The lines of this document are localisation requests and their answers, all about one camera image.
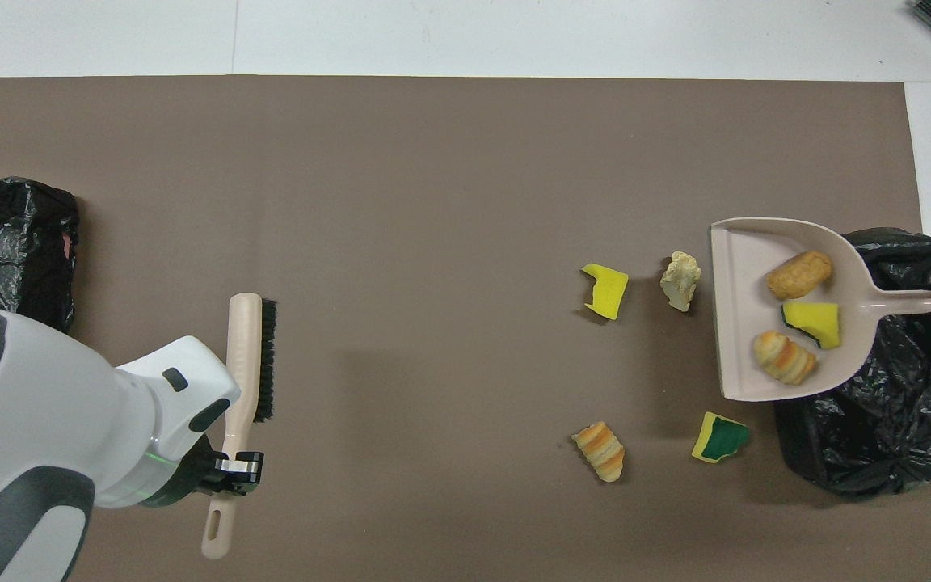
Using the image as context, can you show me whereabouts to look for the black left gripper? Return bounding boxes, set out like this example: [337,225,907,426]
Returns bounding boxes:
[158,435,265,507]

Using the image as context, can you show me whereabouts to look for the beige hand brush black bristles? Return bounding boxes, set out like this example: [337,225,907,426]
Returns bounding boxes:
[201,293,278,560]

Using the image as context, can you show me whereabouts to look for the yellow sponge wedge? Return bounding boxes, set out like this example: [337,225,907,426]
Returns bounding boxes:
[781,302,841,350]

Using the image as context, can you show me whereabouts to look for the brown bread roll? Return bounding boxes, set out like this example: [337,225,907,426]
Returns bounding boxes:
[766,250,834,301]

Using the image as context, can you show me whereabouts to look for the striped orange croissant piece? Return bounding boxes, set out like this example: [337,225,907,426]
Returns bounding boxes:
[752,330,818,386]
[571,421,626,483]

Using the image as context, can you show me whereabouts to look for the beige plastic dustpan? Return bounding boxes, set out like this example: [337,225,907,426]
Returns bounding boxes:
[710,217,931,403]

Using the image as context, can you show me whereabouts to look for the green and yellow sponge piece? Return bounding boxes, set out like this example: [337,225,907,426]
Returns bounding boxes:
[691,411,750,465]

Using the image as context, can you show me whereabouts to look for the bin with knotted black bag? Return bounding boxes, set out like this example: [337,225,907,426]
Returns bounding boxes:
[773,229,931,496]

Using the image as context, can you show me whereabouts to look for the pale cream bread chunk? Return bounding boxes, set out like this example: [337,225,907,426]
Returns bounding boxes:
[660,251,702,313]

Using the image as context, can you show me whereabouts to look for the notched yellow sponge piece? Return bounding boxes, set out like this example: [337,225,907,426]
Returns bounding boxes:
[580,263,630,321]

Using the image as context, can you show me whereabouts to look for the brown table mat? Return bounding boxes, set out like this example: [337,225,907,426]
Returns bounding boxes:
[0,75,931,582]

